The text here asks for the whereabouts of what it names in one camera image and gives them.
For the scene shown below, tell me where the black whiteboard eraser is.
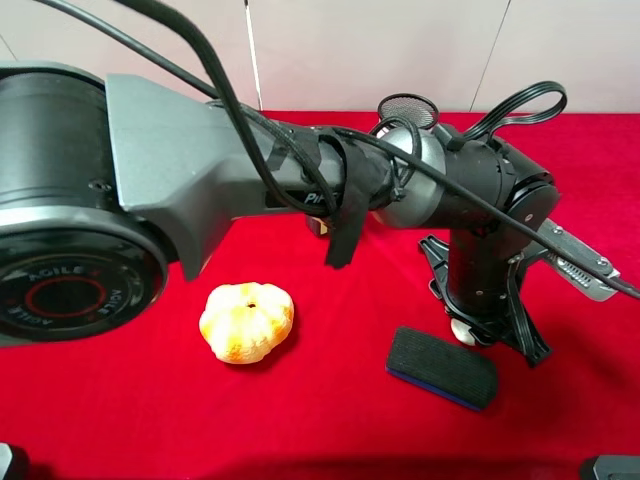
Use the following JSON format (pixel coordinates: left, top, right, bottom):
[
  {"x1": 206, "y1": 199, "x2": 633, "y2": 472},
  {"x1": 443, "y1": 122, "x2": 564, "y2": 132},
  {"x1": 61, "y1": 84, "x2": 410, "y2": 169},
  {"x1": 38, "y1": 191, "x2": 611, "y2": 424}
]
[{"x1": 385, "y1": 326, "x2": 498, "y2": 411}]

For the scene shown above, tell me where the red tablecloth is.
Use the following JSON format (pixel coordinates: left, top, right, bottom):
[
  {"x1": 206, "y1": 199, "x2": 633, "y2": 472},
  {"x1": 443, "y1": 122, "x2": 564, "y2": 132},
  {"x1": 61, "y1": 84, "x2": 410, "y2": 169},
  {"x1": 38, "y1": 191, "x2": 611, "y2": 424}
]
[{"x1": 0, "y1": 109, "x2": 640, "y2": 480}]

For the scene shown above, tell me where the small white duck figurine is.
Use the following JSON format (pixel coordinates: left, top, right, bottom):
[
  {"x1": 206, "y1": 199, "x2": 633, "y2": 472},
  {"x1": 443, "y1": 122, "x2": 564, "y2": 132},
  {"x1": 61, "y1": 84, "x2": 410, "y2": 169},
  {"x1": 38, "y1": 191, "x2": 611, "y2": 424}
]
[{"x1": 450, "y1": 318, "x2": 476, "y2": 346}]

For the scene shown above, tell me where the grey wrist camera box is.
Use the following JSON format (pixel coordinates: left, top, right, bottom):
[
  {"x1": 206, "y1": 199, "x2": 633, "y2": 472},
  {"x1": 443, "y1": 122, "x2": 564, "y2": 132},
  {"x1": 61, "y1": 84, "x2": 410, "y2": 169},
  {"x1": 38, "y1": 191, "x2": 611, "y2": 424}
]
[{"x1": 538, "y1": 219, "x2": 620, "y2": 302}]

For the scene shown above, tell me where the dark pump dispenser bottle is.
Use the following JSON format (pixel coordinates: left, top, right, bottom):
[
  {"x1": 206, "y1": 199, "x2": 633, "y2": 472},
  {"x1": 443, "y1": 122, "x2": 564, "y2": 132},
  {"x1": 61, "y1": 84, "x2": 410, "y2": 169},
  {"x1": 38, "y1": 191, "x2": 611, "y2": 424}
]
[{"x1": 305, "y1": 215, "x2": 331, "y2": 238}]

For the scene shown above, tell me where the peeled orange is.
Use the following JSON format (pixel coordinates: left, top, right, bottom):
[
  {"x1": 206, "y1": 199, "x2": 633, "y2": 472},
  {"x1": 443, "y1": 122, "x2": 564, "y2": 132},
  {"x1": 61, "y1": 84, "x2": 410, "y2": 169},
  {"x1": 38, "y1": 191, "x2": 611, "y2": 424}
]
[{"x1": 198, "y1": 282, "x2": 295, "y2": 365}]

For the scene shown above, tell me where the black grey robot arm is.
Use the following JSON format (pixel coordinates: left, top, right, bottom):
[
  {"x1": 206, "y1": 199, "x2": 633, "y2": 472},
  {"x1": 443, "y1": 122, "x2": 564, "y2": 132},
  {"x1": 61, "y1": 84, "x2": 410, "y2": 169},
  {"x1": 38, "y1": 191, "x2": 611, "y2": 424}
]
[{"x1": 1, "y1": 62, "x2": 559, "y2": 364}]

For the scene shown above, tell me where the white vertical wall strip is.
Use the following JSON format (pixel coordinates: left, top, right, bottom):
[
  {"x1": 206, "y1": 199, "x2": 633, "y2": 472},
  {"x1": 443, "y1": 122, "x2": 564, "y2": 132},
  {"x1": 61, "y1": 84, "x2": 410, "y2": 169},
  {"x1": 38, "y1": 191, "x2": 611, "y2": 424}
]
[{"x1": 243, "y1": 0, "x2": 263, "y2": 110}]

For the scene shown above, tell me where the black base corner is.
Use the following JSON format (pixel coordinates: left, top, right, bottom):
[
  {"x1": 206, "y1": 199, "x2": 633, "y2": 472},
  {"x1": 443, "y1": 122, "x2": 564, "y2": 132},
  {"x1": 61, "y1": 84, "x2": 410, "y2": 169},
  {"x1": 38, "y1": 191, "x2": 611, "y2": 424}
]
[
  {"x1": 0, "y1": 443, "x2": 30, "y2": 480},
  {"x1": 579, "y1": 455, "x2": 640, "y2": 480}
]

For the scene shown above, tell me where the black base corner left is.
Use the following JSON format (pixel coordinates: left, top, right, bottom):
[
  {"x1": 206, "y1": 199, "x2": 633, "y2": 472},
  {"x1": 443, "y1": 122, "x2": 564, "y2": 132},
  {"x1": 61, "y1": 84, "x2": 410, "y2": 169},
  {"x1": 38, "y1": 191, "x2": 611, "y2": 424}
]
[{"x1": 0, "y1": 443, "x2": 30, "y2": 480}]

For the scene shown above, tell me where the black base corner right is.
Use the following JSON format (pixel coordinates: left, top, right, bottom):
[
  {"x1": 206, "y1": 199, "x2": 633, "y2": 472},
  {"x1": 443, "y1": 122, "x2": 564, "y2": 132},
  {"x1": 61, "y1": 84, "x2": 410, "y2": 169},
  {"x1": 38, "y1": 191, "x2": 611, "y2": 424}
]
[{"x1": 579, "y1": 455, "x2": 640, "y2": 480}]

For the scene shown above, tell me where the black mesh pen holder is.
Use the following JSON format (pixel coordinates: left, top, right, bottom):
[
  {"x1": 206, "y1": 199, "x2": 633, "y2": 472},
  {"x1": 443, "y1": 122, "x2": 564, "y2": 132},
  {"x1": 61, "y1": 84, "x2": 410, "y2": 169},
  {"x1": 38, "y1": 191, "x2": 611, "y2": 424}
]
[{"x1": 371, "y1": 93, "x2": 440, "y2": 135}]

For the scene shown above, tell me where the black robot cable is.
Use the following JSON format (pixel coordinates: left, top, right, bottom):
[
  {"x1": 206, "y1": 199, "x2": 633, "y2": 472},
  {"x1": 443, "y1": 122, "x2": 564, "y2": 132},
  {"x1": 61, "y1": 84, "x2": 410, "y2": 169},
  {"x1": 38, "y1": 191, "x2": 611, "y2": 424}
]
[{"x1": 37, "y1": 0, "x2": 640, "y2": 301}]

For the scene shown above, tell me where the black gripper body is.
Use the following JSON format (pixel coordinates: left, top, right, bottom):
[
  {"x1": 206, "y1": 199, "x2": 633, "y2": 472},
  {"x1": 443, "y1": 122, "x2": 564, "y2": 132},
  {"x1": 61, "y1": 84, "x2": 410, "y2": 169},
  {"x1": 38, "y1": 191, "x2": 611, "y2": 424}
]
[{"x1": 419, "y1": 227, "x2": 551, "y2": 367}]

